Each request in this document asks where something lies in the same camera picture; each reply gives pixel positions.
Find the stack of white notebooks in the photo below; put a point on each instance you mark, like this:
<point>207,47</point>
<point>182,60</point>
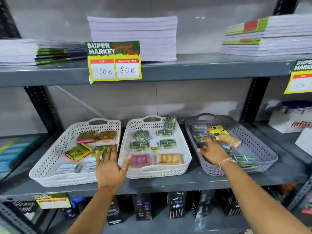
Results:
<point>146,34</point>

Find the white perforated basket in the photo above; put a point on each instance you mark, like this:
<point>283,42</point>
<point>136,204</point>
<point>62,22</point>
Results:
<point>48,177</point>
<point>156,171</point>

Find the green sticky notes pack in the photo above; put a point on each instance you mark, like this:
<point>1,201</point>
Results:
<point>95,149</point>

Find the black box white print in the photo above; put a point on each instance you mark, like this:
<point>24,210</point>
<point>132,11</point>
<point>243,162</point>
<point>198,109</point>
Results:
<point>24,208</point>

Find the sticky notes pack pink edge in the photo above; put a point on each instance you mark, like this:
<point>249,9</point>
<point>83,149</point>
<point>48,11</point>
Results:
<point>85,137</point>

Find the green yellow price sign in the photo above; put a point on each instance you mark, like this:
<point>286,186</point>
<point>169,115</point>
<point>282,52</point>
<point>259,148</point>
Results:
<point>302,82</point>
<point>52,203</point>
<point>104,70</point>

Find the plain white box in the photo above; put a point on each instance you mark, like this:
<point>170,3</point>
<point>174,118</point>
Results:
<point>306,142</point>

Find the stack of blue boxes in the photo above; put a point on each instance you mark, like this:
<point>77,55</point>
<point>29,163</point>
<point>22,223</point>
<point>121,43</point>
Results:
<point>12,155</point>

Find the white box red print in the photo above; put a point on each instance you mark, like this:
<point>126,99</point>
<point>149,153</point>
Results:
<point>282,121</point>

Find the person's right hand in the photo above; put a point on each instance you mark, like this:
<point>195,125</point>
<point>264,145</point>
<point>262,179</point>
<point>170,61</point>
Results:
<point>214,152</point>

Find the sticky notes pack orange edge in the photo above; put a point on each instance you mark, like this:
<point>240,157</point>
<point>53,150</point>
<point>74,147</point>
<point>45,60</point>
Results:
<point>106,136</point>

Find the yellow note pad black print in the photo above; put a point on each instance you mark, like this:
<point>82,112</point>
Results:
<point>217,130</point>

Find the person's left hand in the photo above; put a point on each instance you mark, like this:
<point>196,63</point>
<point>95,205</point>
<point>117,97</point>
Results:
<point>108,173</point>

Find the blue green staple packet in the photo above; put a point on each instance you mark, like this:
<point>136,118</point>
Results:
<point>243,158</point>
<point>200,138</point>

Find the stack of green spine notebooks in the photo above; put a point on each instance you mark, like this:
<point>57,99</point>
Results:
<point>19,51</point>

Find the person's right forearm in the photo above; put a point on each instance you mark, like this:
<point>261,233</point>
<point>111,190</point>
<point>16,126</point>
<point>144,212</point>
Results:
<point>258,204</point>

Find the grey perforated basket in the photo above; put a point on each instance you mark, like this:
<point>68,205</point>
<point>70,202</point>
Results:
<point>258,148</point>

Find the stack of green cover notebooks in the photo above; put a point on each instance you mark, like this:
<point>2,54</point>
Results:
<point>280,43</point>

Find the pink eraser box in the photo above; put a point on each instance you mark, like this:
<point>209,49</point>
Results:
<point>140,160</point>

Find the group of staple packs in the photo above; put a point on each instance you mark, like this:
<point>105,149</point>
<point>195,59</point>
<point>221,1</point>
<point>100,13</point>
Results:
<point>140,135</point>

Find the person's left forearm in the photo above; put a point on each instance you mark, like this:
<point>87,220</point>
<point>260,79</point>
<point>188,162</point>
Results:
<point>90,214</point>

